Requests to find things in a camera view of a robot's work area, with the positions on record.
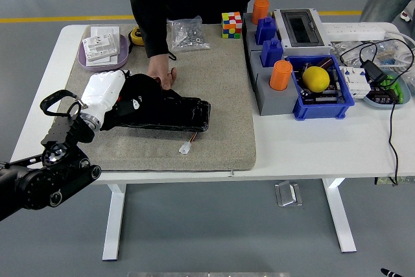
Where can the black-white right robot hand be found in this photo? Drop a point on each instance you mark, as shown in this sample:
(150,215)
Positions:
(389,273)

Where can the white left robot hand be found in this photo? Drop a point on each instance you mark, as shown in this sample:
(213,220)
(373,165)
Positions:
(100,90)

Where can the person's right hand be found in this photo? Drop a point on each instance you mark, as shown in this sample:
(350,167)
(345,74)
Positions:
(160,67)

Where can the black rag with red tag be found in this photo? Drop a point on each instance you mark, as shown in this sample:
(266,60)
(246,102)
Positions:
(142,84)

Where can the black panel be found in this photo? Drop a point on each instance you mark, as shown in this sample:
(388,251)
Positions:
(188,115)

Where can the person's right forearm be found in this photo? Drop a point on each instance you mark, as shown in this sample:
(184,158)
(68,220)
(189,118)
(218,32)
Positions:
(155,37)

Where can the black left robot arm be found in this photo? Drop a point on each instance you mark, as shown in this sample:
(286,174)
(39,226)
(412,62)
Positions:
(39,183)

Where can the yellow tape measure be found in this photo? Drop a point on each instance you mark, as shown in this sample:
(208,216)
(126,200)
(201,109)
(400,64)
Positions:
(136,37)

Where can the purple tray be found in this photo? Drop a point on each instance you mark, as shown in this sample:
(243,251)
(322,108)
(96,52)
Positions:
(122,56)

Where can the clear bag of screws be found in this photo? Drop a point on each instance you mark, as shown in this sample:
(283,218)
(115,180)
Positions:
(188,35)

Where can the white socket module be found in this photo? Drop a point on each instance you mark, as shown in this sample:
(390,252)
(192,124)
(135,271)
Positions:
(100,46)

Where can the white table leg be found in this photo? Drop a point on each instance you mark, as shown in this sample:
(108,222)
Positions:
(113,225)
(340,218)

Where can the grey-brown mat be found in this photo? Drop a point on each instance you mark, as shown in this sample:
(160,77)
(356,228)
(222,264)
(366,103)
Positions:
(220,111)

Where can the multicolour puzzle cube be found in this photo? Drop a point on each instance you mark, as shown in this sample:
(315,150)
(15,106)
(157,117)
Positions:
(231,25)

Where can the blue block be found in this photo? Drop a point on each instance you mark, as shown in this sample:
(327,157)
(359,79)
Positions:
(271,53)
(265,32)

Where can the orange cylinder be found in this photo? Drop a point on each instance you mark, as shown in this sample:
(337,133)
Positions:
(260,11)
(280,76)

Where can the grey block holder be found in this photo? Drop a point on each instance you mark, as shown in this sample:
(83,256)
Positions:
(275,102)

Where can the silver floor plate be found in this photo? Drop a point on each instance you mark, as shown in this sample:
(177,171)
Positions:
(288,194)

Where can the yellow ball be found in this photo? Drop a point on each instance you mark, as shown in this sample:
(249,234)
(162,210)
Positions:
(316,79)

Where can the blue plastic bin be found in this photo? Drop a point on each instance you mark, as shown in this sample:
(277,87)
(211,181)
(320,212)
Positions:
(321,110)

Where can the circuit board parts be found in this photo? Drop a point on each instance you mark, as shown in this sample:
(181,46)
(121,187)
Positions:
(330,95)

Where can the black components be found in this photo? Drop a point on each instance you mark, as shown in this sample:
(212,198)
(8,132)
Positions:
(382,97)

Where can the light blue dish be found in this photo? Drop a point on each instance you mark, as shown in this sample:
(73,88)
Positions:
(405,92)

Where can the green plastic part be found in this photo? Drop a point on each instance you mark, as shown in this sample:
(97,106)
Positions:
(394,84)

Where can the clear bag of parts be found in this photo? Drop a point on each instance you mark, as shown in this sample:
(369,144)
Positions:
(351,51)

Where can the white circuit breaker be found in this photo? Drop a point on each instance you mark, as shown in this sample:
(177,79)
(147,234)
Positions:
(355,84)

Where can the white power strip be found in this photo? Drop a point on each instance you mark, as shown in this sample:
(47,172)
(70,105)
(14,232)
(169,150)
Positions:
(353,30)

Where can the white switch plate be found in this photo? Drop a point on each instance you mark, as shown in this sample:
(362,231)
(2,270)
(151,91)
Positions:
(105,30)

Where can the grey electrical enclosure box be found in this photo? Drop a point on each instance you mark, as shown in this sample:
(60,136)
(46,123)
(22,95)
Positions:
(319,32)

